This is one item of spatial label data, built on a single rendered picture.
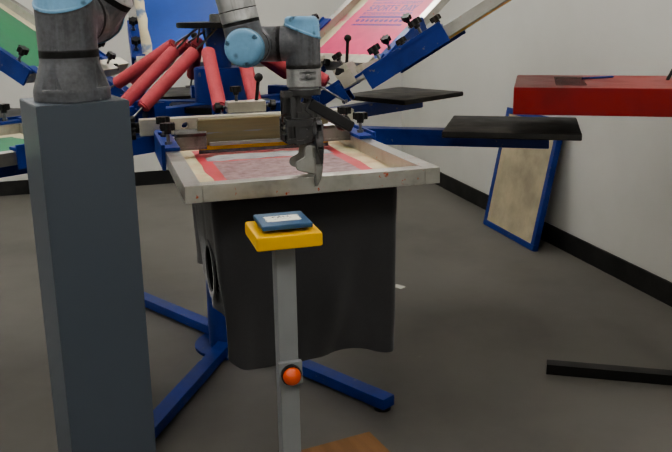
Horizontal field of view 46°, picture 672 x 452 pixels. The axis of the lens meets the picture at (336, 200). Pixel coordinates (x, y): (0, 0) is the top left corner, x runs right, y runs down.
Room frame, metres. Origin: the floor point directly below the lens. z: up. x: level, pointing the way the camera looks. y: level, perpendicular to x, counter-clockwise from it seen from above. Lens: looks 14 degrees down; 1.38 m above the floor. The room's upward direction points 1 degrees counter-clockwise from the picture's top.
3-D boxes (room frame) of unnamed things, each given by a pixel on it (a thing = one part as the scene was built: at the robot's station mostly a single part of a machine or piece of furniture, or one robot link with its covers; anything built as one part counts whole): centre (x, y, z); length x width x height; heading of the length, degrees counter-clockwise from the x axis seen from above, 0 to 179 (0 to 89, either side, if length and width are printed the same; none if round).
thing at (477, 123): (2.96, -0.21, 0.91); 1.34 x 0.41 x 0.08; 76
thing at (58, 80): (1.64, 0.53, 1.25); 0.15 x 0.15 x 0.10
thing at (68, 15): (1.65, 0.53, 1.37); 0.13 x 0.12 x 0.14; 177
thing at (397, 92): (3.60, -0.03, 0.91); 1.34 x 0.41 x 0.08; 136
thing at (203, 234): (2.00, 0.31, 0.77); 0.46 x 0.09 x 0.36; 16
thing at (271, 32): (1.73, 0.17, 1.30); 0.11 x 0.11 x 0.08; 87
